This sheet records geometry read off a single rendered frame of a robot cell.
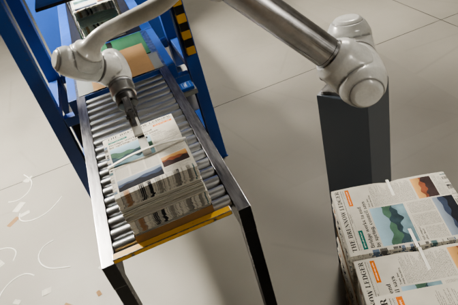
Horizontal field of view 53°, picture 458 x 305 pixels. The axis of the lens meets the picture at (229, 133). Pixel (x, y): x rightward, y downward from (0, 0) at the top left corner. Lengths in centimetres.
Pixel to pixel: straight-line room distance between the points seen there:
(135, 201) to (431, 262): 90
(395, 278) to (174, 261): 154
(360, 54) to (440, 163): 160
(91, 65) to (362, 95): 89
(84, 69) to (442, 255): 124
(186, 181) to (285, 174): 148
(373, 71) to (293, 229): 137
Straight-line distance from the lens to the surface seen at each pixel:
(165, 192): 154
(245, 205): 166
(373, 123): 179
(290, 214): 270
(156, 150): 165
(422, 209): 155
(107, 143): 179
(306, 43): 142
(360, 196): 158
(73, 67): 163
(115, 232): 176
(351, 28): 162
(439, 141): 312
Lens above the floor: 195
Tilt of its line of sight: 35 degrees down
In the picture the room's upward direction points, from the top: 16 degrees counter-clockwise
